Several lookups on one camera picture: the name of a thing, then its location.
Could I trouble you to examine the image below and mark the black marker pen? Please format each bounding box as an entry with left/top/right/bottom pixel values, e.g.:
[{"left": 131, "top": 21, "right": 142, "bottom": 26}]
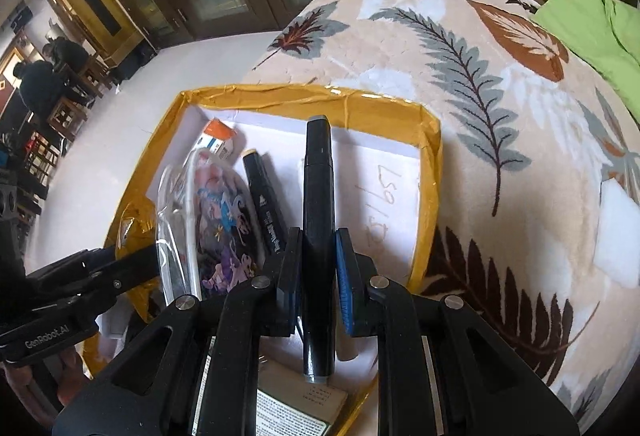
[{"left": 242, "top": 149, "right": 288, "bottom": 257}]

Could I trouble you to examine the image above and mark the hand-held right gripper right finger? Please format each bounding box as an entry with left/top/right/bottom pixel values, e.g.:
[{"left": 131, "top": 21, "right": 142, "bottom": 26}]
[{"left": 334, "top": 227, "right": 581, "bottom": 436}]

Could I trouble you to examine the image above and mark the cartoon print hand mirror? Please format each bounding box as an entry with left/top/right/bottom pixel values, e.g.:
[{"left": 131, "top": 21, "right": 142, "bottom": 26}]
[{"left": 156, "top": 147, "right": 268, "bottom": 304}]

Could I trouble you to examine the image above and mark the person's left hand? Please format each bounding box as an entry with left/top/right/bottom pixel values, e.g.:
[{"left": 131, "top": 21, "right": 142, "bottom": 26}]
[{"left": 0, "top": 346, "right": 93, "bottom": 409}]

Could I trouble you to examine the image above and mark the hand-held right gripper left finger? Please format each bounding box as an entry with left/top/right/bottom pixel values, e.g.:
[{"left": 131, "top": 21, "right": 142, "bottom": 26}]
[{"left": 52, "top": 226, "right": 306, "bottom": 436}]

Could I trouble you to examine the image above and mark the wooden chair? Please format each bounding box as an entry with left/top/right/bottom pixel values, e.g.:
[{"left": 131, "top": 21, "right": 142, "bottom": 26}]
[{"left": 47, "top": 96, "right": 85, "bottom": 138}]

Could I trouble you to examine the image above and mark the pale yellow printed box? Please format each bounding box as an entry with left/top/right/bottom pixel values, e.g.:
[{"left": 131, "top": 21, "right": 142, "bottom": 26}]
[{"left": 255, "top": 358, "right": 351, "bottom": 436}]

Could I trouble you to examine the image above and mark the leaf print blanket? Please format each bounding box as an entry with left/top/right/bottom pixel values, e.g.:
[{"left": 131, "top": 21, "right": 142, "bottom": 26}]
[{"left": 240, "top": 0, "right": 640, "bottom": 427}]

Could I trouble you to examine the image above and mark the plain green cloth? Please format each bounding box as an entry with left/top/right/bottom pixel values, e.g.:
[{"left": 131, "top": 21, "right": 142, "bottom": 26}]
[{"left": 529, "top": 0, "right": 640, "bottom": 122}]

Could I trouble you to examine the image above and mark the yellow taped cardboard box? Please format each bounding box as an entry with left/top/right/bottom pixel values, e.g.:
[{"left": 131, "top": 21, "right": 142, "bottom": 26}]
[{"left": 82, "top": 84, "right": 443, "bottom": 436}]

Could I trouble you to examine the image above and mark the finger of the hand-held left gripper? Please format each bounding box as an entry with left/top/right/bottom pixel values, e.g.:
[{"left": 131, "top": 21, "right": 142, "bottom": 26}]
[
  {"left": 27, "top": 247, "right": 121, "bottom": 289},
  {"left": 60, "top": 243, "right": 162, "bottom": 312}
]

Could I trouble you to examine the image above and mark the white orange tube carton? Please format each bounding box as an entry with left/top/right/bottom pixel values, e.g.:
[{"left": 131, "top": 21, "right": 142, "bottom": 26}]
[{"left": 192, "top": 117, "right": 241, "bottom": 162}]

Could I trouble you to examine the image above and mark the black marker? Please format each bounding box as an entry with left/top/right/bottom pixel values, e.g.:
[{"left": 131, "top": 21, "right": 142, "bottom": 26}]
[{"left": 301, "top": 115, "right": 337, "bottom": 385}]

